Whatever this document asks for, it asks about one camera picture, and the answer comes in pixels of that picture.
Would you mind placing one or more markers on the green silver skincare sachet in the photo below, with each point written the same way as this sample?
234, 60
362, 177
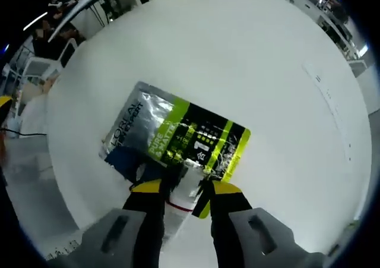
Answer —
178, 122

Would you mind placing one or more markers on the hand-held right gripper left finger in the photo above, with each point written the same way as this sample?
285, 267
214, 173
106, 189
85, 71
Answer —
139, 220

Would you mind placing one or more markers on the small white skincare bottle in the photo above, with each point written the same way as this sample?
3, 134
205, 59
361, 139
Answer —
185, 190

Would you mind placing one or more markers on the dark blue skincare sachet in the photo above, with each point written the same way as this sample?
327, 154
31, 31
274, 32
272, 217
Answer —
127, 161

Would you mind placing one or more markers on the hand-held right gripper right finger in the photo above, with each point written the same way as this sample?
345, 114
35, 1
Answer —
234, 220

